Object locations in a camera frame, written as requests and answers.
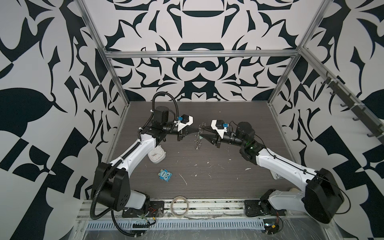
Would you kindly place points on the clear tape roll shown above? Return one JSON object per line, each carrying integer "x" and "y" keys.
{"x": 179, "y": 207}

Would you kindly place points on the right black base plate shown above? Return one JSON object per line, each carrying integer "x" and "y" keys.
{"x": 257, "y": 208}

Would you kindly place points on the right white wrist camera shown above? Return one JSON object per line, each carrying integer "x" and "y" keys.
{"x": 220, "y": 127}

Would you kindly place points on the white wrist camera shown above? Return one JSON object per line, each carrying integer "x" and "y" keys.
{"x": 220, "y": 127}
{"x": 184, "y": 121}

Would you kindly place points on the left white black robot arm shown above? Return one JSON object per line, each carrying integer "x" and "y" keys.
{"x": 111, "y": 186}

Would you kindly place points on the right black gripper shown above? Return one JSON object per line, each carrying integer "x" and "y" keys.
{"x": 214, "y": 139}

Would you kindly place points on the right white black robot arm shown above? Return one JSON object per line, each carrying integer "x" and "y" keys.
{"x": 319, "y": 195}

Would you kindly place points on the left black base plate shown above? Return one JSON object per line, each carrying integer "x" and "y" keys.
{"x": 149, "y": 209}

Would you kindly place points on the blue owl eraser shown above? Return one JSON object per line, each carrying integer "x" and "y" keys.
{"x": 165, "y": 175}

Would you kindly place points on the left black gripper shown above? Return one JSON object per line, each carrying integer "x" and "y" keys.
{"x": 182, "y": 133}

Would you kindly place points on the silver keyring with keys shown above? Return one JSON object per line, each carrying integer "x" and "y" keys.
{"x": 198, "y": 139}

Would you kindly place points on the green circuit board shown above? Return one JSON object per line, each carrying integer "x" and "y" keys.
{"x": 272, "y": 226}

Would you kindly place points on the white square clock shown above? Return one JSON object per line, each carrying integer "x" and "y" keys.
{"x": 157, "y": 154}

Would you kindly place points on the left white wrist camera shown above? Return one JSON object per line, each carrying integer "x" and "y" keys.
{"x": 184, "y": 121}

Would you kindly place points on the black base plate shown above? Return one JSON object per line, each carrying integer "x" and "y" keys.
{"x": 149, "y": 209}
{"x": 257, "y": 208}

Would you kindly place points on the white perforated cable duct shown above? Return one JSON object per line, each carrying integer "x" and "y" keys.
{"x": 162, "y": 225}

